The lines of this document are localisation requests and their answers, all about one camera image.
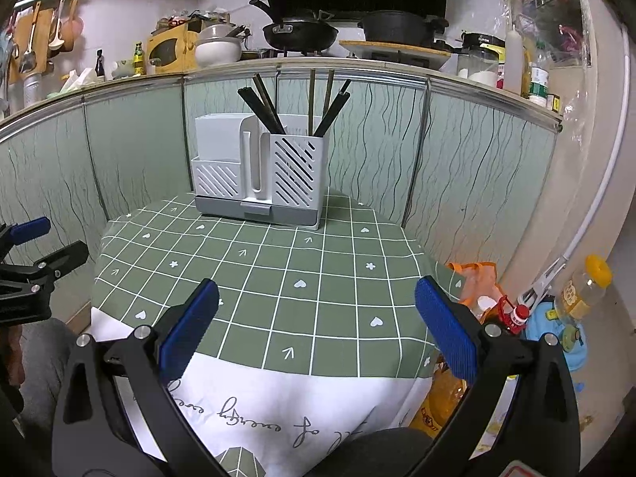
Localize wooden chopping board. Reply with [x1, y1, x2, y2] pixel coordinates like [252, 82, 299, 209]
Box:
[12, 7, 55, 80]

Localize white paper towels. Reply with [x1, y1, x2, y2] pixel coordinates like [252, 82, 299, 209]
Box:
[60, 67, 97, 94]

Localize green label jar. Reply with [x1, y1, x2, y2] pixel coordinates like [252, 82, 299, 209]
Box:
[527, 64, 550, 105]

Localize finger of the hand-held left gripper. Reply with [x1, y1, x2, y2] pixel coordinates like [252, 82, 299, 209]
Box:
[0, 216, 52, 248]
[10, 240, 90, 295]

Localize black lidded blender jar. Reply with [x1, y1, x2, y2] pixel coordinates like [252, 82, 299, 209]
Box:
[456, 32, 508, 85]

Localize blue plastic container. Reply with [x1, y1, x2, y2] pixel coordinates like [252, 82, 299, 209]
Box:
[524, 303, 589, 373]

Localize black cast iron pot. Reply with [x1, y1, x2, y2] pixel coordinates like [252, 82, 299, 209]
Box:
[358, 10, 450, 45]

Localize yellow lidded plastic jar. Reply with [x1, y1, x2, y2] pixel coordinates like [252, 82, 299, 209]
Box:
[554, 255, 613, 321]

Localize person's right leg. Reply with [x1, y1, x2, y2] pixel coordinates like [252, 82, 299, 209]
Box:
[308, 425, 448, 477]

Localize white plastic clip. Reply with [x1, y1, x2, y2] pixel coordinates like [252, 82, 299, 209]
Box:
[517, 258, 567, 309]

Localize white utensil holder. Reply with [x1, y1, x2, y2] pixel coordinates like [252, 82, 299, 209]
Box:
[190, 113, 329, 232]

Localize white refrigerator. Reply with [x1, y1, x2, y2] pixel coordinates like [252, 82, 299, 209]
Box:
[497, 0, 634, 319]

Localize white squeeze bottle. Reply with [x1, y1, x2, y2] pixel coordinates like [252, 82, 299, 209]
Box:
[503, 24, 525, 95]

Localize pink ladle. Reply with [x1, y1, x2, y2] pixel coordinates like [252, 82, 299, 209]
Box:
[62, 0, 85, 53]

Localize cluttered wall shelf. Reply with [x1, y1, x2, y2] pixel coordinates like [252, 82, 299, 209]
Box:
[502, 0, 594, 68]

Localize yellow cooking oil jug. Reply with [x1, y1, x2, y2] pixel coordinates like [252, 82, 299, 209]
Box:
[410, 298, 498, 443]

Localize green checked tablecloth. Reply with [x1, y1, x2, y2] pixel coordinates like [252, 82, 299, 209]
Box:
[89, 190, 470, 477]

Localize person's left hand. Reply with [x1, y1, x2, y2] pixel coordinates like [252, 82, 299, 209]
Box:
[0, 330, 25, 388]

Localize red capped sauce bottle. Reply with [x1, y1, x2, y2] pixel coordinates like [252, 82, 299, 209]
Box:
[497, 295, 532, 339]

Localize white cooking pot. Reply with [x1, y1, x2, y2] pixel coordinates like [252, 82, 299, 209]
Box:
[194, 24, 249, 68]

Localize black frying pan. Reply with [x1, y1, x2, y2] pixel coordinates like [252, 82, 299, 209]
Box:
[248, 0, 339, 53]

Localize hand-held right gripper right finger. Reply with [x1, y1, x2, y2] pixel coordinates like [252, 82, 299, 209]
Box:
[412, 275, 582, 477]

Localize black chopstick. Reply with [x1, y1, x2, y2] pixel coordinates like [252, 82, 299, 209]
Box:
[252, 74, 288, 135]
[237, 88, 279, 136]
[313, 78, 349, 138]
[323, 80, 353, 138]
[243, 86, 283, 136]

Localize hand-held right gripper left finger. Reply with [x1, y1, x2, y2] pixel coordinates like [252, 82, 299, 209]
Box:
[52, 278, 229, 477]

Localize round wooden board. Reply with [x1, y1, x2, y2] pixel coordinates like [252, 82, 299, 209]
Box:
[339, 40, 455, 68]

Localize orange plastic bag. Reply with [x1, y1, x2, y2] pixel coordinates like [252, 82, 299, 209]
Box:
[447, 261, 505, 319]

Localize yellow toaster oven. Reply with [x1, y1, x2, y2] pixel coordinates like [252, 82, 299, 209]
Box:
[146, 30, 200, 74]

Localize metal spatula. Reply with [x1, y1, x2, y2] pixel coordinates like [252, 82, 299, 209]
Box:
[19, 2, 41, 73]

